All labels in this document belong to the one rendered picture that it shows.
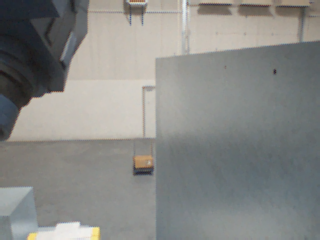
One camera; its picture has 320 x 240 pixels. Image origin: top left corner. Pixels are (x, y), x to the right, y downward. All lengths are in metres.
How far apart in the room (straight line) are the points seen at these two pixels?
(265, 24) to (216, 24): 1.99
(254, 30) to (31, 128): 9.72
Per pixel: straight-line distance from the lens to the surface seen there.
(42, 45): 0.64
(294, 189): 0.30
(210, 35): 10.72
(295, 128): 0.29
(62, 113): 10.96
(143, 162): 7.45
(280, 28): 11.84
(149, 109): 10.52
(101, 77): 10.47
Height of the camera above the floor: 3.18
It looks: 13 degrees down
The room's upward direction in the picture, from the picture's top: straight up
